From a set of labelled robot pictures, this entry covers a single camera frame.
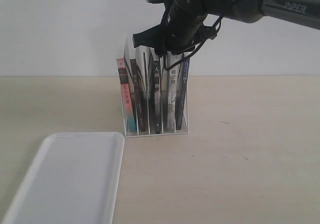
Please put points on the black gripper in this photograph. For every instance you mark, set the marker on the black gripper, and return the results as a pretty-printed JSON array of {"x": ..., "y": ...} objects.
[{"x": 181, "y": 28}]

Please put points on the white wire book rack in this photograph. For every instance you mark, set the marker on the white wire book rack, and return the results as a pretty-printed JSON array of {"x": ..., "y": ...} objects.
[{"x": 149, "y": 111}]

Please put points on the black and white spine book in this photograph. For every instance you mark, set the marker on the black and white spine book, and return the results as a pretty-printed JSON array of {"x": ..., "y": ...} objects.
[{"x": 155, "y": 81}]

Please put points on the grey white spine book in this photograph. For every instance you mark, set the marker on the grey white spine book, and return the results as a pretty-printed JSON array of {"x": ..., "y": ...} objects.
[{"x": 171, "y": 88}]

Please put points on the dark brown spine book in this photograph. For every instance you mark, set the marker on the dark brown spine book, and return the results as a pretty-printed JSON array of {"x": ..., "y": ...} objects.
[{"x": 139, "y": 86}]

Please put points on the dark blue moon book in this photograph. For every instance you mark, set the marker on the dark blue moon book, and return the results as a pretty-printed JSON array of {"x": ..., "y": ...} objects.
[{"x": 181, "y": 90}]

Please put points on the white plastic tray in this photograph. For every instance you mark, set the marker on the white plastic tray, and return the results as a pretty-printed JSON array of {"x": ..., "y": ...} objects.
[{"x": 73, "y": 179}]

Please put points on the red spine book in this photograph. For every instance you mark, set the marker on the red spine book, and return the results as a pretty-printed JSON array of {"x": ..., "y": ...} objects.
[{"x": 123, "y": 73}]

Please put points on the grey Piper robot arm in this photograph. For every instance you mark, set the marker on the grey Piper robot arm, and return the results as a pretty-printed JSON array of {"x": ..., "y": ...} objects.
[{"x": 302, "y": 12}]

